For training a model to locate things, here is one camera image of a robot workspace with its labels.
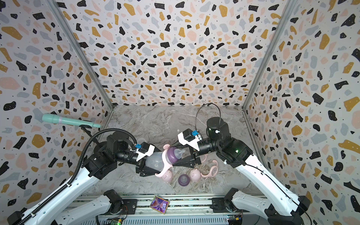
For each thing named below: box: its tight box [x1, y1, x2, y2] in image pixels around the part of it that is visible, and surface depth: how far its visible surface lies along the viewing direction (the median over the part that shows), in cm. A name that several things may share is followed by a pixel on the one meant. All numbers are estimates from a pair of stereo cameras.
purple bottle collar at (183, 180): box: [178, 173, 190, 187], surface depth 83 cm
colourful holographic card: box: [149, 195, 170, 215], surface depth 75 cm
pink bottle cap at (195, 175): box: [189, 168, 201, 182], surface depth 84 cm
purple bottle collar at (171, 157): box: [167, 146, 180, 164], surface depth 50 cm
